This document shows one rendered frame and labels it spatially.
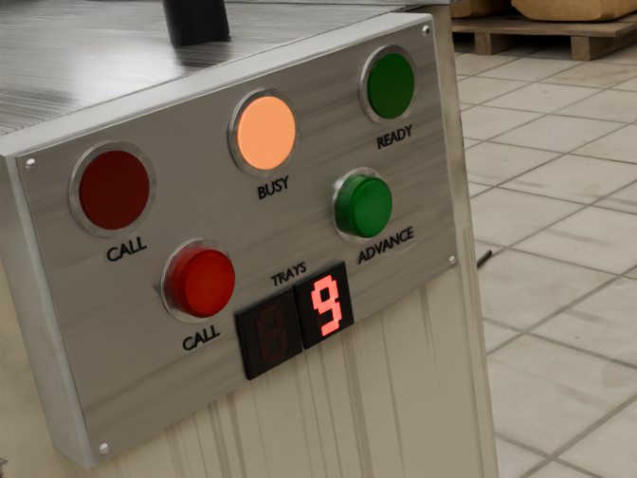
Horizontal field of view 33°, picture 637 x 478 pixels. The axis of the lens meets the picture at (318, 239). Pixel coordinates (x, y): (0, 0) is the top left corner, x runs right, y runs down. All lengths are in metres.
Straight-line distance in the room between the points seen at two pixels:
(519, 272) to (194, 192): 1.88
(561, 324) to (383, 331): 1.49
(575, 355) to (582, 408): 0.18
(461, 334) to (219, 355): 0.21
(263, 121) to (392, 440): 0.23
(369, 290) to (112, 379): 0.15
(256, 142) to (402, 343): 0.19
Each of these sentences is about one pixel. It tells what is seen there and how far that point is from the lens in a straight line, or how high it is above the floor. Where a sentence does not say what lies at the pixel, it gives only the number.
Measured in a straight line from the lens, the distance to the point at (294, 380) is 0.56.
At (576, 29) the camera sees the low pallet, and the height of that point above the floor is 0.11.
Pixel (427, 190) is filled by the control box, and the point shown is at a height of 0.75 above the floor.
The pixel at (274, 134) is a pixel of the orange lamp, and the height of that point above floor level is 0.81.
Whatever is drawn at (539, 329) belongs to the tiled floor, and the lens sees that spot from 2.07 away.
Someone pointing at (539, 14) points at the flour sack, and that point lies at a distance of 4.30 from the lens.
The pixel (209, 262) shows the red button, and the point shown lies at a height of 0.77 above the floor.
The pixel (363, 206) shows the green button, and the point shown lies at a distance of 0.51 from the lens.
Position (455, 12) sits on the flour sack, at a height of 0.15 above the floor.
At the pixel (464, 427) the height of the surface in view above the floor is 0.58.
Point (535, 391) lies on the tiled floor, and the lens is 1.87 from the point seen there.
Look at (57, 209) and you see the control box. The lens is 0.43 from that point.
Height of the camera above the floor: 0.93
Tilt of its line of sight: 21 degrees down
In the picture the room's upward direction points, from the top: 9 degrees counter-clockwise
